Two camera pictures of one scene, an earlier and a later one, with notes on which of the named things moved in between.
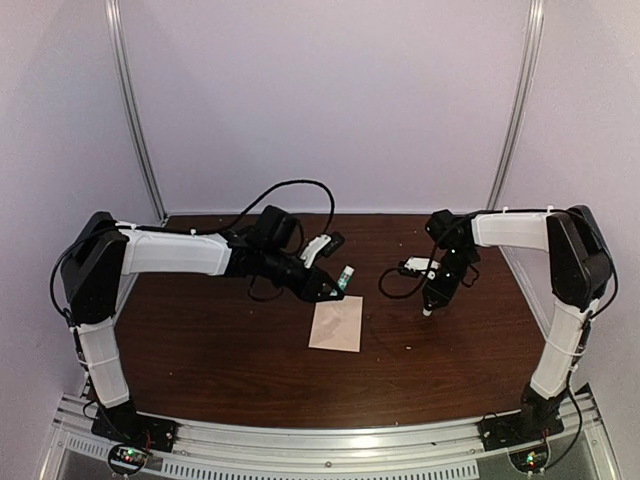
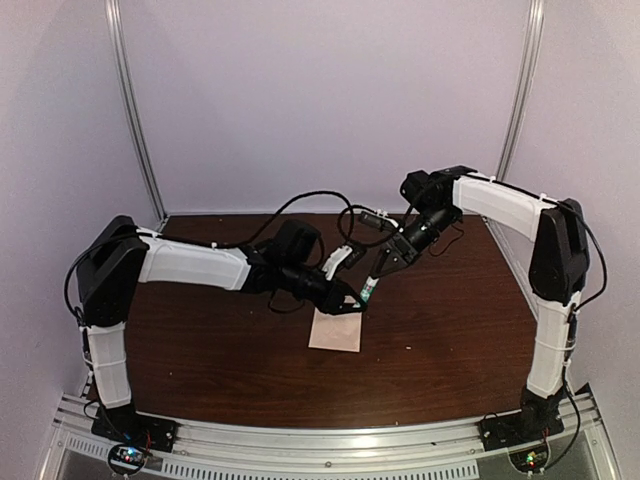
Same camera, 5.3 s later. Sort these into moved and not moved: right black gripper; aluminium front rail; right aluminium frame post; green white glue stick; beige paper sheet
Moved: right black gripper; green white glue stick
Not moved: beige paper sheet; aluminium front rail; right aluminium frame post
